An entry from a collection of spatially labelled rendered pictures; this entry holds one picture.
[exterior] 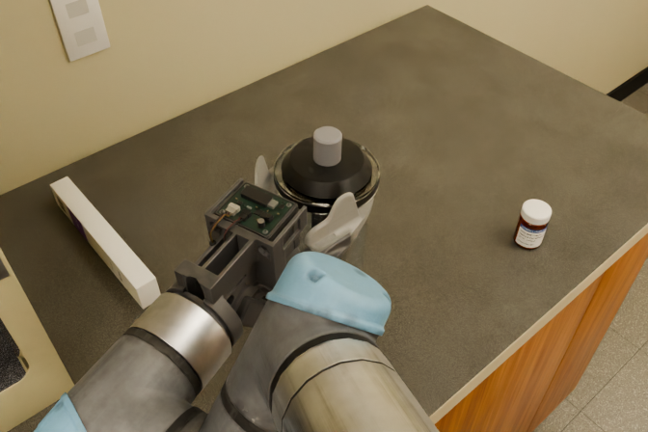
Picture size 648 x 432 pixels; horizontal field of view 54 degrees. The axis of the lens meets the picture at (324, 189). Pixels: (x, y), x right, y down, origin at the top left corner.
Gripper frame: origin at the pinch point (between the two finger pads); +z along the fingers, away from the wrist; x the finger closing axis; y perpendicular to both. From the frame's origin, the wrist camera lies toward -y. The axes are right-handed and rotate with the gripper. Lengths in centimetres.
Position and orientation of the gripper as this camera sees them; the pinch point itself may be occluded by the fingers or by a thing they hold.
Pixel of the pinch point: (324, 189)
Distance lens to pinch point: 65.3
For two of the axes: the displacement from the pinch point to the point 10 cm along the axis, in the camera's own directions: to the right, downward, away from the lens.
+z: 5.1, -6.1, 6.0
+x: -8.6, -3.6, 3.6
